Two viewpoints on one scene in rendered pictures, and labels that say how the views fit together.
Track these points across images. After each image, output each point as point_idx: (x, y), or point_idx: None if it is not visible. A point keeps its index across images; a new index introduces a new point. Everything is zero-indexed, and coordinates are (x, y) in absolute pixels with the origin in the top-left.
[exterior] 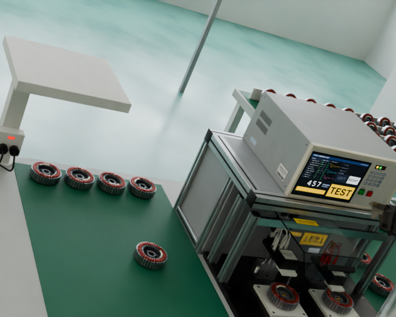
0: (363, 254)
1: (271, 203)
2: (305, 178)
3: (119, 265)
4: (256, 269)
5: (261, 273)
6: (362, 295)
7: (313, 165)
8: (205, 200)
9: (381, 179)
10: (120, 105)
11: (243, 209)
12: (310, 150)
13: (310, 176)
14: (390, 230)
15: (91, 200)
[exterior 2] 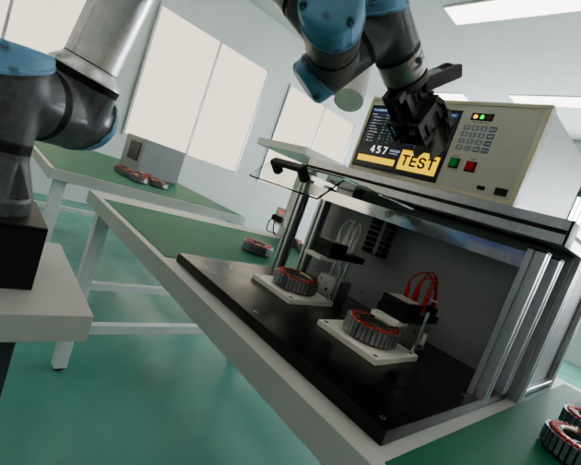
0: (523, 341)
1: (322, 167)
2: (367, 142)
3: (230, 240)
4: (318, 278)
5: (319, 281)
6: (471, 397)
7: (375, 124)
8: None
9: (489, 138)
10: (300, 148)
11: (325, 201)
12: (371, 104)
13: (373, 139)
14: (386, 122)
15: (293, 252)
